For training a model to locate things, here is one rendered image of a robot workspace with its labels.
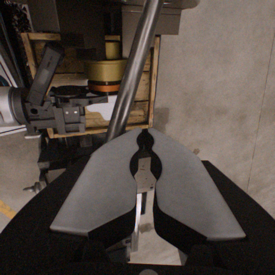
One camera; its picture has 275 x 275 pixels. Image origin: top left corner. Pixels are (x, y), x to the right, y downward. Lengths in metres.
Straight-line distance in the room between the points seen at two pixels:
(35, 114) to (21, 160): 1.51
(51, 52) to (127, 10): 0.14
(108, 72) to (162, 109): 1.41
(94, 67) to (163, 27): 0.14
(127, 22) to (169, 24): 0.08
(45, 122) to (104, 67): 0.16
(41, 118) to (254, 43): 1.95
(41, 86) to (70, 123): 0.08
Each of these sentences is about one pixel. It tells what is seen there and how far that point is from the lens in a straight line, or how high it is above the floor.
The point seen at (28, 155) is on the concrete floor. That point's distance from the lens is 1.84.
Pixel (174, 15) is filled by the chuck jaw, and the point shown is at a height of 1.11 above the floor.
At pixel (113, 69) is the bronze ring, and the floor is 1.12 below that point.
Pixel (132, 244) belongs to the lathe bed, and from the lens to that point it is 1.34.
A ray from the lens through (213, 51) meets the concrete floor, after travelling 1.82.
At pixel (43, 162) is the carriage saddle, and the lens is 0.67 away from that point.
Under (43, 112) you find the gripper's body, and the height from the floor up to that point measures 1.10.
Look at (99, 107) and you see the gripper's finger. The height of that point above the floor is 1.10.
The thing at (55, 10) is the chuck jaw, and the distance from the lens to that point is 0.24.
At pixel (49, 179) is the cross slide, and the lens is 0.69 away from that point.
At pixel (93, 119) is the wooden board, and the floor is 0.89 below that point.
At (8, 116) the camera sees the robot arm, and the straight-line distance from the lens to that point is 0.38.
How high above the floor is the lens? 1.44
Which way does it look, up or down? 55 degrees down
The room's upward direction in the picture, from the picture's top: 152 degrees clockwise
